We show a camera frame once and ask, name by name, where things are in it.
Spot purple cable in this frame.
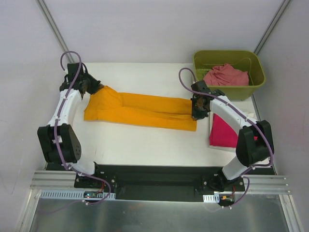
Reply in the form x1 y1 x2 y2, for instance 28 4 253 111
178 68 276 211
38 50 112 215

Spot olive green plastic bin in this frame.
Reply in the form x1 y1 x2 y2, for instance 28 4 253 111
193 50 266 101

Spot right aluminium frame post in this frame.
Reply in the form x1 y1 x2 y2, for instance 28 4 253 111
254 0 292 55

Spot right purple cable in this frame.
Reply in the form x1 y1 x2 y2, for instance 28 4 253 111
178 68 276 211

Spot left white cable duct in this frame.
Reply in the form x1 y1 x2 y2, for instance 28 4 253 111
41 190 116 201

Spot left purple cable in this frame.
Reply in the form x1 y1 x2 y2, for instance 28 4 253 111
38 50 112 215

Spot left aluminium frame post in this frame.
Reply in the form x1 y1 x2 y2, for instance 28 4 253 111
35 0 69 52

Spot white cable duct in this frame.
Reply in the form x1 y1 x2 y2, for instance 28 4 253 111
41 190 116 201
203 193 220 203

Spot pink crumpled t shirt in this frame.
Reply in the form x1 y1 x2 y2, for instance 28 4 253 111
203 63 249 86

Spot orange t shirt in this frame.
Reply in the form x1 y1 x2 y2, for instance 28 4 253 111
84 86 197 131

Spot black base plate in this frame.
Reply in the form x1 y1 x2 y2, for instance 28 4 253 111
45 163 251 201

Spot folded magenta t shirt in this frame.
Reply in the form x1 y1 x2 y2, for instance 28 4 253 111
209 114 240 149

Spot aluminium frame post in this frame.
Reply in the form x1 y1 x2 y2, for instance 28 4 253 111
254 0 292 55
35 0 69 52

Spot aluminium front rail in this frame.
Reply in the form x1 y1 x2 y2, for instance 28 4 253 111
29 170 291 195

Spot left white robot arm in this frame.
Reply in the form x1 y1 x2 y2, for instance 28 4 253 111
37 63 104 188

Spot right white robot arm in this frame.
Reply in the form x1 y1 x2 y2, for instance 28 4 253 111
191 81 274 192

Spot right white cable duct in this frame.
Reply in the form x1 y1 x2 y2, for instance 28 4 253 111
203 193 220 203

